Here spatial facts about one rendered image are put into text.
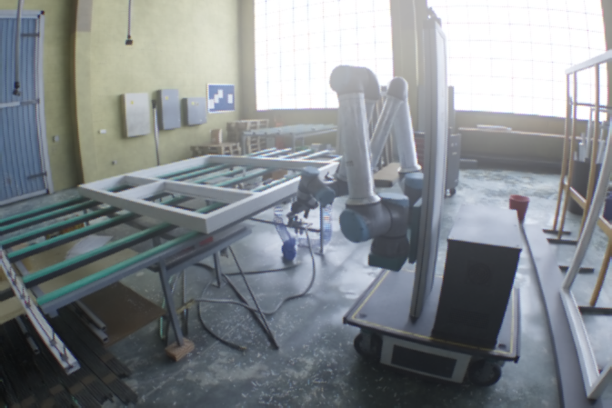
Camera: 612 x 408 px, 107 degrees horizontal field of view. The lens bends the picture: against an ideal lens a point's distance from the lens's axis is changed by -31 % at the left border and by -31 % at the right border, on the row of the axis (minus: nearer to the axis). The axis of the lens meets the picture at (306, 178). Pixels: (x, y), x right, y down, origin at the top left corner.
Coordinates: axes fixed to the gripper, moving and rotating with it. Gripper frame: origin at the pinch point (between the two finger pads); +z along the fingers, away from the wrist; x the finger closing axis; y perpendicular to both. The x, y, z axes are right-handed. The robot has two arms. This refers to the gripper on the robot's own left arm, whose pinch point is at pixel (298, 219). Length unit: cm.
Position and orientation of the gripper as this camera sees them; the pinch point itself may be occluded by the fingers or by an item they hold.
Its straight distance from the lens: 185.1
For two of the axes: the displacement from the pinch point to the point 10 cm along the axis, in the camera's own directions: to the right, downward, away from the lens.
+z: -2.1, 8.2, 5.4
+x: -6.6, 2.9, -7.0
